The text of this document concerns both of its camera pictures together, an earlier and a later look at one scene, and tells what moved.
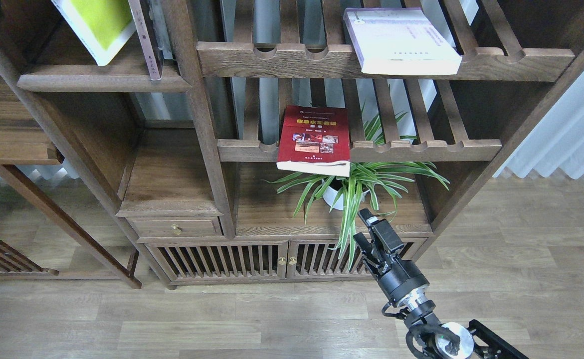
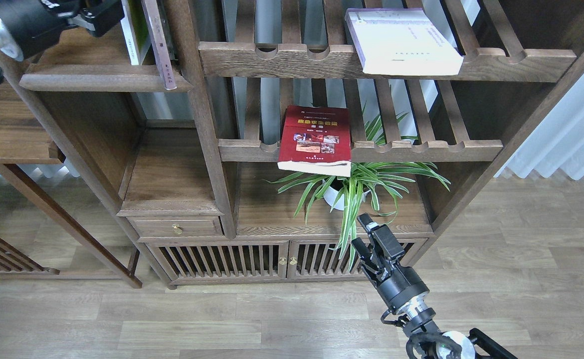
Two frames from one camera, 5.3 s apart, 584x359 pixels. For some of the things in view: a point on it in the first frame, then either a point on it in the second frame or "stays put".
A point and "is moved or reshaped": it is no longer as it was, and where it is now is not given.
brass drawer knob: x=174 y=228 stays put
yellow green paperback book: x=103 y=26 is moved or reshaped
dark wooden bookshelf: x=224 y=143 stays put
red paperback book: x=314 y=140 stays put
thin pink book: x=137 y=14 -> x=160 y=43
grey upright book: x=160 y=28 stays put
